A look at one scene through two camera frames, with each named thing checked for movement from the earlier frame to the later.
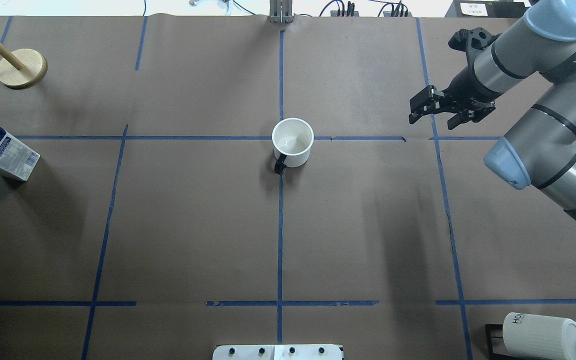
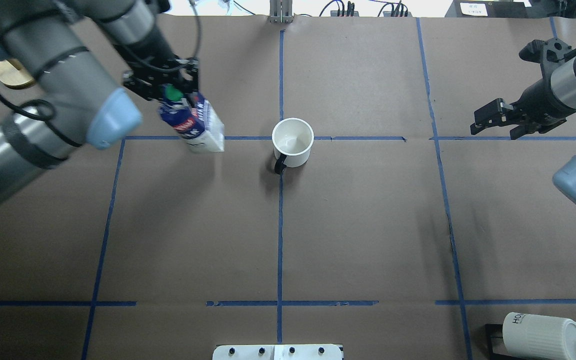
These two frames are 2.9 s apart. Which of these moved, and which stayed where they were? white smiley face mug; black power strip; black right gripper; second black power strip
Moved: black right gripper
Stayed: black power strip; second black power strip; white smiley face mug
